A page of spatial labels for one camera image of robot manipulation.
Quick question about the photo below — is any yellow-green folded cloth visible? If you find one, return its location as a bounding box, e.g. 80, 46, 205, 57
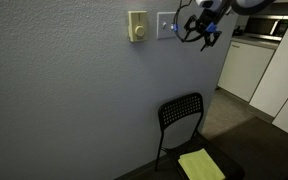
177, 148, 226, 180

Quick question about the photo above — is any stainless steel microwave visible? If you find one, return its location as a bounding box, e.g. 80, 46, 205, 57
245, 13, 288, 43

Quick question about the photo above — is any small dark countertop appliance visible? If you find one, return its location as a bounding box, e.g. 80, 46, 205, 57
232, 26, 245, 37

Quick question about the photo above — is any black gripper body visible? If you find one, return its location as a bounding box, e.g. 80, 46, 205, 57
195, 7, 219, 34

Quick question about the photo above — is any tall white cabinet panel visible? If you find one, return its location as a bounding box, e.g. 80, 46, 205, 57
249, 0, 288, 118

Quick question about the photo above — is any white double switch plate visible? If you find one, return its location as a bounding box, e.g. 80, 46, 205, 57
156, 11, 178, 41

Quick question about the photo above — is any grey kitchen countertop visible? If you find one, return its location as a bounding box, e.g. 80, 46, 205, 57
230, 34, 280, 51

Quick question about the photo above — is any black perforated chair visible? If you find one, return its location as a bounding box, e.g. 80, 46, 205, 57
154, 92, 246, 180

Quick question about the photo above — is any white kitchen base cabinet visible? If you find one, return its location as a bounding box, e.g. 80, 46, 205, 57
217, 40, 276, 103

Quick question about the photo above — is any beige dial thermostat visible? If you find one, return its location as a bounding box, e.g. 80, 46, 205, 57
127, 10, 148, 43

